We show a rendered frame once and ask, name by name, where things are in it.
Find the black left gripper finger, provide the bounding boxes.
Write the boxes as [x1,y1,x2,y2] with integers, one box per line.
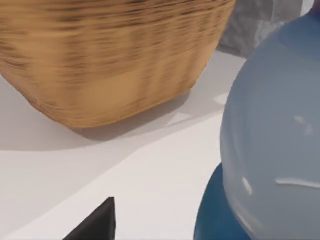
[62,196,118,240]

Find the brown wicker basket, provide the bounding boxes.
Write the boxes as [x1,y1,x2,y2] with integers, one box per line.
[0,0,237,129]

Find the pale blue round bottle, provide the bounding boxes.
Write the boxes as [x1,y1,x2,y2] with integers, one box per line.
[194,0,320,240]

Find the grey stone-like block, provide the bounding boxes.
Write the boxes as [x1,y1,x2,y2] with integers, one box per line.
[218,0,307,58]

